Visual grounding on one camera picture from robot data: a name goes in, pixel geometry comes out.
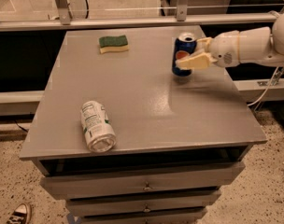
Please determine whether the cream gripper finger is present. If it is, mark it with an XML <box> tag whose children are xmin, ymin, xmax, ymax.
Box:
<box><xmin>176</xmin><ymin>49</ymin><xmax>217</xmax><ymax>70</ymax></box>
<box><xmin>195</xmin><ymin>37</ymin><xmax>213</xmax><ymax>52</ymax></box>

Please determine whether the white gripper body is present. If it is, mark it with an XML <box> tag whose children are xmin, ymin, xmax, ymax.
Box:
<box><xmin>209</xmin><ymin>31</ymin><xmax>239</xmax><ymax>67</ymax></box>

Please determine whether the blue pepsi can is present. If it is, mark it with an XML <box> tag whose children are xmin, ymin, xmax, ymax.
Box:
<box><xmin>172</xmin><ymin>32</ymin><xmax>196</xmax><ymax>77</ymax></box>

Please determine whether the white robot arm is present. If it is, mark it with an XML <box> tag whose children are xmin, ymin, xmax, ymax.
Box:
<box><xmin>176</xmin><ymin>13</ymin><xmax>284</xmax><ymax>70</ymax></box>

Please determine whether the white 7up can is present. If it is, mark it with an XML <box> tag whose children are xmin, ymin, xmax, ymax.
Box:
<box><xmin>80</xmin><ymin>101</ymin><xmax>116</xmax><ymax>153</ymax></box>

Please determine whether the grey drawer cabinet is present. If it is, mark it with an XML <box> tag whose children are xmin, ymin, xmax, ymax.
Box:
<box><xmin>19</xmin><ymin>25</ymin><xmax>268</xmax><ymax>224</ymax></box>

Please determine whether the green yellow sponge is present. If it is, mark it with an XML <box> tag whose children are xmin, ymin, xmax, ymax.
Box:
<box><xmin>99</xmin><ymin>35</ymin><xmax>129</xmax><ymax>54</ymax></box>

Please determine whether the top grey drawer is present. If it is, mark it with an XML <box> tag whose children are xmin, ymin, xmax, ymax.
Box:
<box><xmin>41</xmin><ymin>161</ymin><xmax>245</xmax><ymax>200</ymax></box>

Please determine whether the grey drawer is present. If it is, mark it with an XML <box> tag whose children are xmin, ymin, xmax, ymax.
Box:
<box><xmin>66</xmin><ymin>189</ymin><xmax>220</xmax><ymax>217</ymax></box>
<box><xmin>81</xmin><ymin>207</ymin><xmax>206</xmax><ymax>224</ymax></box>
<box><xmin>41</xmin><ymin>161</ymin><xmax>245</xmax><ymax>200</ymax></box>

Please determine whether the bottom grey drawer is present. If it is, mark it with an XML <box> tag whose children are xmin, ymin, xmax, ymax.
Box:
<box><xmin>81</xmin><ymin>207</ymin><xmax>206</xmax><ymax>224</ymax></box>

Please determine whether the middle grey drawer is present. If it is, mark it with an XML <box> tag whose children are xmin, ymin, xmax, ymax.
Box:
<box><xmin>66</xmin><ymin>189</ymin><xmax>220</xmax><ymax>217</ymax></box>

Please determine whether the black white sneaker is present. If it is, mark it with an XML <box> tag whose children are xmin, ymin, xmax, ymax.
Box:
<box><xmin>6</xmin><ymin>203</ymin><xmax>32</xmax><ymax>224</ymax></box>

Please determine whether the metal railing frame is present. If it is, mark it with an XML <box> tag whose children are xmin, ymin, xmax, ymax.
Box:
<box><xmin>0</xmin><ymin>0</ymin><xmax>281</xmax><ymax>31</ymax></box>

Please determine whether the white cable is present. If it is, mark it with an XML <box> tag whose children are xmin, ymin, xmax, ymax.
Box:
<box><xmin>247</xmin><ymin>66</ymin><xmax>281</xmax><ymax>107</ymax></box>

